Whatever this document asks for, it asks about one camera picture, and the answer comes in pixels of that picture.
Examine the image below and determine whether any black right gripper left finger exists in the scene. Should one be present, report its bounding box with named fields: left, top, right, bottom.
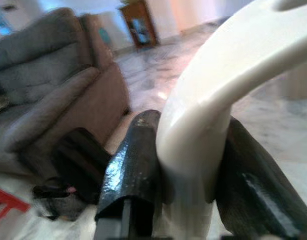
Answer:
left=94, top=109, right=169, bottom=240

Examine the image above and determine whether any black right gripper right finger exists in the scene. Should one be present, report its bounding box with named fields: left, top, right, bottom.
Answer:
left=215, top=117, right=307, bottom=240

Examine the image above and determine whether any cream dustpan with white handle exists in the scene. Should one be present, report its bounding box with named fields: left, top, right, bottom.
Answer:
left=155, top=0, right=307, bottom=240

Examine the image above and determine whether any black bag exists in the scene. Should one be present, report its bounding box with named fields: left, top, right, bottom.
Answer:
left=32, top=127, right=112, bottom=221

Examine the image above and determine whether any white sack with red print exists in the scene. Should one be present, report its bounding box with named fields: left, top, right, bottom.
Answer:
left=0, top=172, right=99, bottom=240

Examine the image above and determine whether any brown fabric sofa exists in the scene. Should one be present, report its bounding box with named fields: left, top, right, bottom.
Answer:
left=0, top=7, right=131, bottom=176

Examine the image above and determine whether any dark wooden cabinet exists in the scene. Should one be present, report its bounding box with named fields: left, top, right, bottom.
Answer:
left=118, top=0, right=160, bottom=50

